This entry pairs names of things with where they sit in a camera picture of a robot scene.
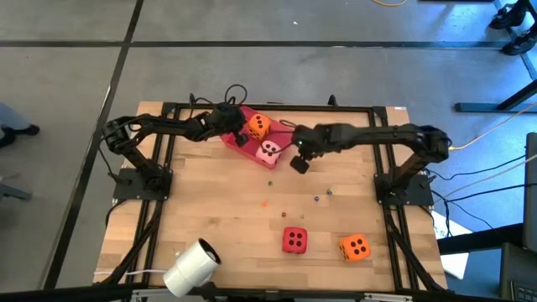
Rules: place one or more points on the black floor bar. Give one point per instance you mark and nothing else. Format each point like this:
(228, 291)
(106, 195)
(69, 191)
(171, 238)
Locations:
(474, 241)

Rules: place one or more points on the black desk leg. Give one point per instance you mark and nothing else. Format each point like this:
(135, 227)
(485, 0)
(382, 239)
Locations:
(482, 107)

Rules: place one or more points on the black computer tower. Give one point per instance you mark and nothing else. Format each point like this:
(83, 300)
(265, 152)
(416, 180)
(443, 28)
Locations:
(530, 189)

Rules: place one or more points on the large pink foam die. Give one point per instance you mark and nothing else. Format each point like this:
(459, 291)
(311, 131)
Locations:
(268, 153)

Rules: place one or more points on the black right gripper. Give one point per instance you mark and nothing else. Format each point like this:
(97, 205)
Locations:
(312, 138)

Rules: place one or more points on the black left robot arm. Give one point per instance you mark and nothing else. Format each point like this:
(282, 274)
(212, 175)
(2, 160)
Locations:
(168, 123)

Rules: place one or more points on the large orange foam die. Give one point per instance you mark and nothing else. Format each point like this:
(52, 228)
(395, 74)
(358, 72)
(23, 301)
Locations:
(259, 126)
(355, 247)

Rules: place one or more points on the white paper sheet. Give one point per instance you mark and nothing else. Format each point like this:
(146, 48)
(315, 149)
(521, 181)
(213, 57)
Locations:
(455, 264)

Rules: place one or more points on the grey chair leg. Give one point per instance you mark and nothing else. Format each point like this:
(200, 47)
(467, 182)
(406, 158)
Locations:
(14, 193)

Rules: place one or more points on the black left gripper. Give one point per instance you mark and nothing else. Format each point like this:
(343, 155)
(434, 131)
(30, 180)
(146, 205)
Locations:
(224, 119)

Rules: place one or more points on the black table frame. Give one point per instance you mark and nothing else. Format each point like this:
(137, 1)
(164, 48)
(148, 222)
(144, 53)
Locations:
(344, 108)

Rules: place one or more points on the large red foam die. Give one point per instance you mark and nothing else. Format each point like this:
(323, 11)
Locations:
(294, 240)

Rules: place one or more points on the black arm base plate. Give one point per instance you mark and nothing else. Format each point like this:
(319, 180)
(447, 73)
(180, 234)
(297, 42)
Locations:
(126, 189)
(421, 195)

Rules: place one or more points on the pink translucent plastic bin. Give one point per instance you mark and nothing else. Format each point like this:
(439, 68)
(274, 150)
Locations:
(230, 139)

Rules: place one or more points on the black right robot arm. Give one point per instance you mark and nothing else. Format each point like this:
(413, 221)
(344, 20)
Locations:
(377, 134)

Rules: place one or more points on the black case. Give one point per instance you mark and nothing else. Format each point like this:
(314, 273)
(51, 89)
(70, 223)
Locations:
(518, 272)

